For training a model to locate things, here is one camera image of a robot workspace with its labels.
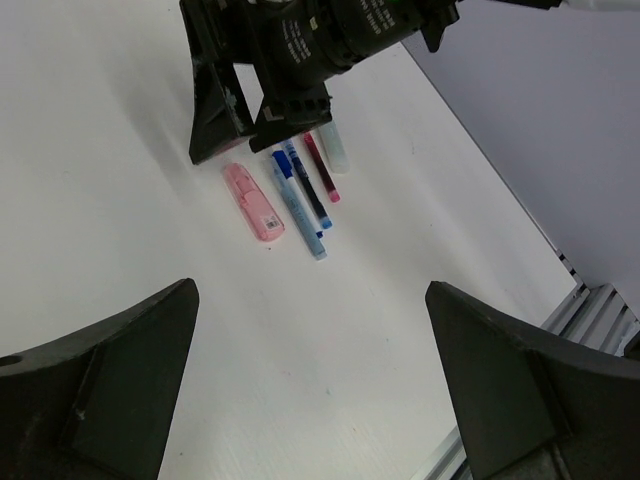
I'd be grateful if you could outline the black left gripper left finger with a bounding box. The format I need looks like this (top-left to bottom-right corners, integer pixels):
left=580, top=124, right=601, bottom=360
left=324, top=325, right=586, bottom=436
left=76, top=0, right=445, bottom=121
left=1, top=279, right=199, bottom=479

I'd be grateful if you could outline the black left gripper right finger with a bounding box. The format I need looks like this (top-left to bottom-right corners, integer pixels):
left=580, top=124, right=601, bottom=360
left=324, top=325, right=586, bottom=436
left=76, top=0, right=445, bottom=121
left=424, top=280, right=640, bottom=480

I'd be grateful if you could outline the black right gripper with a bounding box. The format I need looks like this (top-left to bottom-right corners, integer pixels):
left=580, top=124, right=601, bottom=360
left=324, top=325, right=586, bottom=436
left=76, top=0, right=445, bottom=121
left=179, top=1, right=332, bottom=165

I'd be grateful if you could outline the white marker blue tip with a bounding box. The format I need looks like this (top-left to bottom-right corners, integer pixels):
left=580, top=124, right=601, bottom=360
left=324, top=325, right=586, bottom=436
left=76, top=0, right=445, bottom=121
left=272, top=149, right=323, bottom=239

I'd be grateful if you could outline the green highlighter pen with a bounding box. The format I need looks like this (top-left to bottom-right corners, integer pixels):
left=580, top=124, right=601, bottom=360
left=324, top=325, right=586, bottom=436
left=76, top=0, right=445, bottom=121
left=318, top=121, right=350, bottom=174

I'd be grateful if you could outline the pink translucent highlighter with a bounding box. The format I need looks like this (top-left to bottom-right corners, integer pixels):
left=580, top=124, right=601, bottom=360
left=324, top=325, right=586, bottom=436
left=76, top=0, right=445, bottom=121
left=223, top=163, right=285, bottom=242

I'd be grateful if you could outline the red gel pen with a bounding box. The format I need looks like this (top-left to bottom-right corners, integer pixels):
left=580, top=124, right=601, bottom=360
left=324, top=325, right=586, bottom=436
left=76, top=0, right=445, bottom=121
left=303, top=132, right=341, bottom=203

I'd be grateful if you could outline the dark blue gel pen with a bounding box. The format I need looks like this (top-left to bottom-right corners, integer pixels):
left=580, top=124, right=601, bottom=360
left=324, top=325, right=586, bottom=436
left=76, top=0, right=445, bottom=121
left=283, top=139, right=333, bottom=230

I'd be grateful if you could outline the light blue pen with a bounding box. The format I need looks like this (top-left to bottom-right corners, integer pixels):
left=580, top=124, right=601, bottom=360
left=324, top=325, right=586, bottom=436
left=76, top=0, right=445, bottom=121
left=303, top=231, right=327, bottom=261

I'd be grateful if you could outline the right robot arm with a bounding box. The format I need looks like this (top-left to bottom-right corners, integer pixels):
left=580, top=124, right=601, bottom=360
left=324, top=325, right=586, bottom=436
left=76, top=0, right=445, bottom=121
left=180, top=0, right=459, bottom=165

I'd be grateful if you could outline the right side aluminium rail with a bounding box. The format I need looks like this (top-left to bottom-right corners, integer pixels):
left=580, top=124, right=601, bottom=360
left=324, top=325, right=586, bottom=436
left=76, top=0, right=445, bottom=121
left=409, top=252, right=640, bottom=480

